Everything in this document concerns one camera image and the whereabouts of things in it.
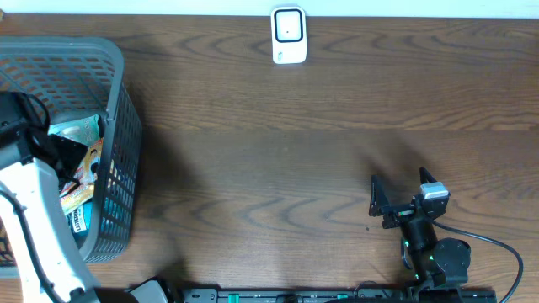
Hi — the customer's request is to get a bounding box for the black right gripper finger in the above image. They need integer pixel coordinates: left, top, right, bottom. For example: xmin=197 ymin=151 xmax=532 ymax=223
xmin=369 ymin=175 xmax=390 ymax=217
xmin=419 ymin=167 xmax=437 ymax=184

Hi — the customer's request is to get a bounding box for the yellow wet wipes bag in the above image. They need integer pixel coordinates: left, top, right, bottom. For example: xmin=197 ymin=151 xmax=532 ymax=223
xmin=60 ymin=139 xmax=104 ymax=215

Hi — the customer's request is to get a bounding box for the blue mouthwash bottle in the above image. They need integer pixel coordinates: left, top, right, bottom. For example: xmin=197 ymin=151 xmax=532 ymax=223
xmin=68 ymin=200 xmax=93 ymax=246

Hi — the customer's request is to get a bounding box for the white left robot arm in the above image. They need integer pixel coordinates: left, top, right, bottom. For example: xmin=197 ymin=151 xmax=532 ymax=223
xmin=1 ymin=92 xmax=100 ymax=302

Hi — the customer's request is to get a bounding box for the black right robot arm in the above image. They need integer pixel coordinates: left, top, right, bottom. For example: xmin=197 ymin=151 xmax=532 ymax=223
xmin=369 ymin=167 xmax=471 ymax=289

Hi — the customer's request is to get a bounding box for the grey plastic basket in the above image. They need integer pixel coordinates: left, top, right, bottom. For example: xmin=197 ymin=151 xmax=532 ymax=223
xmin=1 ymin=36 xmax=142 ymax=263

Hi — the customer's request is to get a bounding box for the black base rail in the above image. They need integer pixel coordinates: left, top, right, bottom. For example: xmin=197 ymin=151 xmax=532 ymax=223
xmin=179 ymin=285 xmax=497 ymax=303

